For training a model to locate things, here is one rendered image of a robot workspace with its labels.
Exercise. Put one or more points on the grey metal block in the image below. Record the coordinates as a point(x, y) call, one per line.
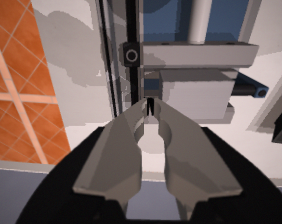
point(198, 94)

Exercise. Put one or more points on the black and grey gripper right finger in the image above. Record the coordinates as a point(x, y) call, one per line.
point(201, 166)

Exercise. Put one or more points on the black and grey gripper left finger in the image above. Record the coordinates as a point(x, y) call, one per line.
point(107, 164)

